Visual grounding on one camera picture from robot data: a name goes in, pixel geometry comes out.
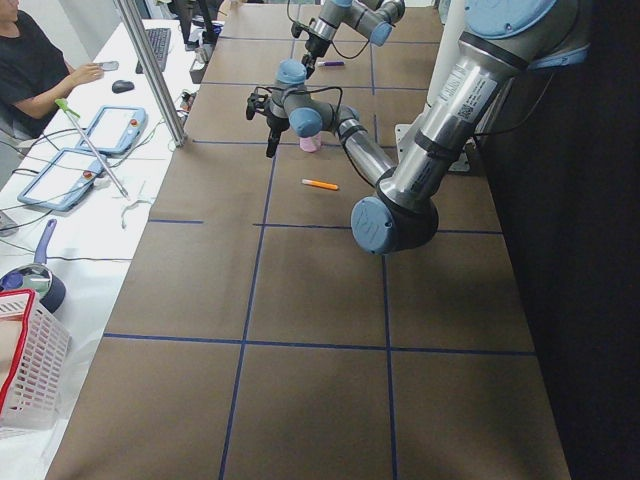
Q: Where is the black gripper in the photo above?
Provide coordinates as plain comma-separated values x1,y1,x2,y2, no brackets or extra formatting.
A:
265,112,290,158
302,32,331,78

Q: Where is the orange highlighter pen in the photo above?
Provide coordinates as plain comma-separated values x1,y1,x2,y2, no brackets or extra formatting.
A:
301,179,340,191

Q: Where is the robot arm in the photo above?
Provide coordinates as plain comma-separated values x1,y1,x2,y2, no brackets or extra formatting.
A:
291,0,405,78
246,1,593,255

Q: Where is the pink mesh pen holder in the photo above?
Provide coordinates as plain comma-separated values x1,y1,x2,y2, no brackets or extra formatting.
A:
299,133,322,153

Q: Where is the black keyboard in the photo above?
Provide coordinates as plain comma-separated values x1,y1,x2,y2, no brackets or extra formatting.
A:
145,28,171,72

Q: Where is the black computer mouse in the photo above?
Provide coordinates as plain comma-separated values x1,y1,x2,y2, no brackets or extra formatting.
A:
111,80,135,94

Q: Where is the blue teach pendant far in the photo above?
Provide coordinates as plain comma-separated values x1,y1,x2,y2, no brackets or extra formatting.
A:
84,105,148,155

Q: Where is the blue teach pendant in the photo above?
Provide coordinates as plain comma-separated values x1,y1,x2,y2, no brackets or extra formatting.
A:
17,148,103,212
84,105,148,155

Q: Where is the grey phone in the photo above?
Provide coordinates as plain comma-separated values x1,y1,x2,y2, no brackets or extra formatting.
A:
98,61,119,71

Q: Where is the blue teach pendant near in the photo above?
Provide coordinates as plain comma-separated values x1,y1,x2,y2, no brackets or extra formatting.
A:
17,148,103,212

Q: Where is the person in black shirt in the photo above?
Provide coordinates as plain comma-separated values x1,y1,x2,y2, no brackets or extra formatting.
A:
1,1,104,138

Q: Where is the blue saucepan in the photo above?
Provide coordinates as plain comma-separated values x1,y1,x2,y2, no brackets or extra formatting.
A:
1,219,66,313

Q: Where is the red white plastic basket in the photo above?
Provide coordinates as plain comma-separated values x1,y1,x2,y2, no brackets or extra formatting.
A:
1,289,71,437

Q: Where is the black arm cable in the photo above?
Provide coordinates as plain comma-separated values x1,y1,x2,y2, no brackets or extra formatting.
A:
252,84,346,121

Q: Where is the aluminium frame post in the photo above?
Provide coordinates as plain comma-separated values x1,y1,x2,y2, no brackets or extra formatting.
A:
115,0,187,147

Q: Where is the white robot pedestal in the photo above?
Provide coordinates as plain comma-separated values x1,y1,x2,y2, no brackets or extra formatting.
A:
395,0,466,162

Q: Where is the grabber stick green handle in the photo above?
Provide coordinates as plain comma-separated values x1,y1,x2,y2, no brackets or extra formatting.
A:
54,98,131,201

